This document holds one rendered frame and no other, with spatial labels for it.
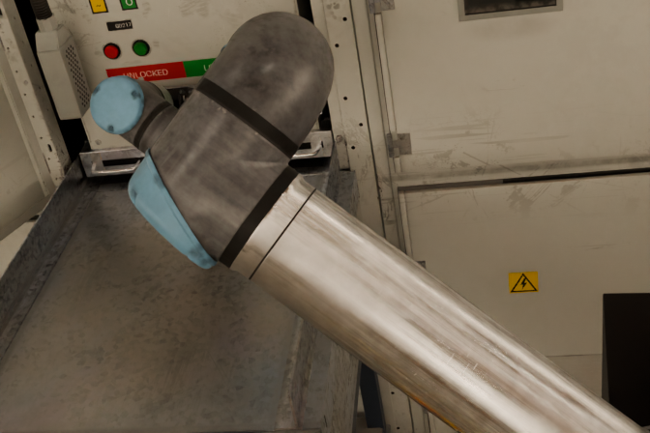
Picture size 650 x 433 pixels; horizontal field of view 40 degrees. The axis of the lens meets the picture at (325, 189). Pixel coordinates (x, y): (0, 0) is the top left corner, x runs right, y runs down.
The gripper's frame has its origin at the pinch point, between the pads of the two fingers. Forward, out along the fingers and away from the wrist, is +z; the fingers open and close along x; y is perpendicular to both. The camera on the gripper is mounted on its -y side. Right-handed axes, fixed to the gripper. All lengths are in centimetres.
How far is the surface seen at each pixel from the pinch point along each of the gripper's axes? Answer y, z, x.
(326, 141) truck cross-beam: 27.9, 9.4, -8.2
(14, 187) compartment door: -36.4, 2.0, -12.0
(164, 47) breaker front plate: -0.6, -1.0, 12.6
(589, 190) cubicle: 79, 11, -22
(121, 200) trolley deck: -15.2, 5.9, -16.7
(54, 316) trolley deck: -16.7, -25.3, -34.7
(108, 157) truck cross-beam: -18.4, 9.2, -7.5
